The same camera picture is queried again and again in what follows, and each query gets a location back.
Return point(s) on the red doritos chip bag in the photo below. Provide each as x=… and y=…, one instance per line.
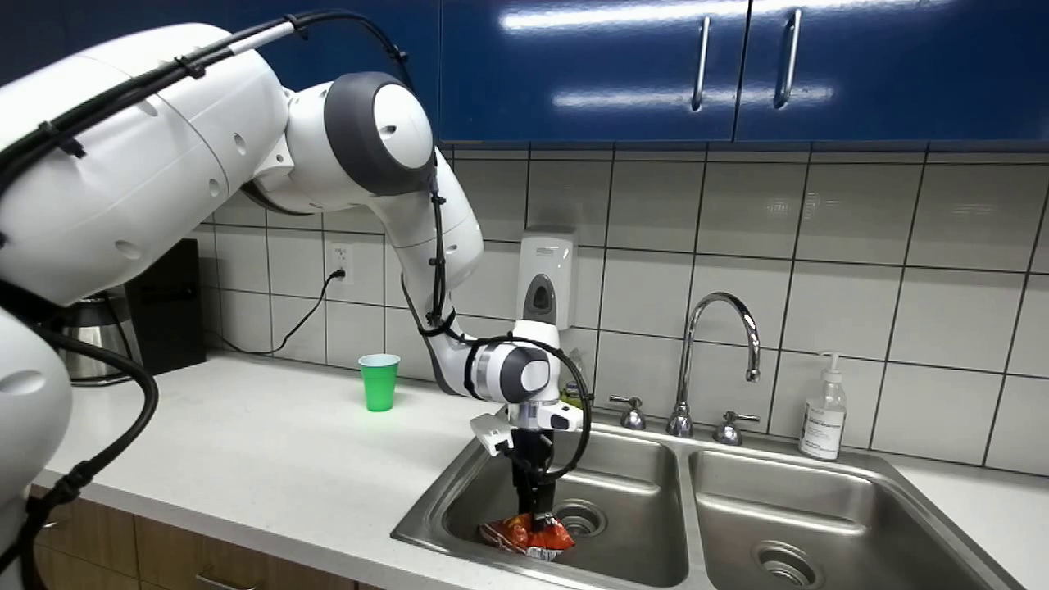
x=537, y=544

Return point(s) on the black coffee maker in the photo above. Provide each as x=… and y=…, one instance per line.
x=169, y=308

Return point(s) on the green plastic cup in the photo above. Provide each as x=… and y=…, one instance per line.
x=378, y=375

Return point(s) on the right faucet handle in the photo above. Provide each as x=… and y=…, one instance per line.
x=728, y=431

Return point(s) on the wooden lower cabinets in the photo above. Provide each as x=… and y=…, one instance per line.
x=104, y=549

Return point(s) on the faucet handle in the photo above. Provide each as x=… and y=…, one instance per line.
x=728, y=431
x=634, y=413

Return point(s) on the chrome gooseneck faucet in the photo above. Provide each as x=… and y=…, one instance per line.
x=703, y=366

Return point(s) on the blue upper cabinets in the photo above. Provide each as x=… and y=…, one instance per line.
x=639, y=73

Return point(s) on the wall soap dispenser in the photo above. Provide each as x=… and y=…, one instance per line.
x=545, y=269

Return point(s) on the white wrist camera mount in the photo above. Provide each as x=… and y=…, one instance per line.
x=505, y=431

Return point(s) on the white pump soap bottle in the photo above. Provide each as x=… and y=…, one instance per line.
x=823, y=417

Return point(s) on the stainless steel double sink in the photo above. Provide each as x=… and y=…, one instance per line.
x=671, y=512

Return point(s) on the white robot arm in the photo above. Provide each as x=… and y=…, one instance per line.
x=115, y=152

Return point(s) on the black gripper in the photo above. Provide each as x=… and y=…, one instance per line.
x=529, y=474

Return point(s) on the left faucet handle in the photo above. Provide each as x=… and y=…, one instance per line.
x=634, y=413

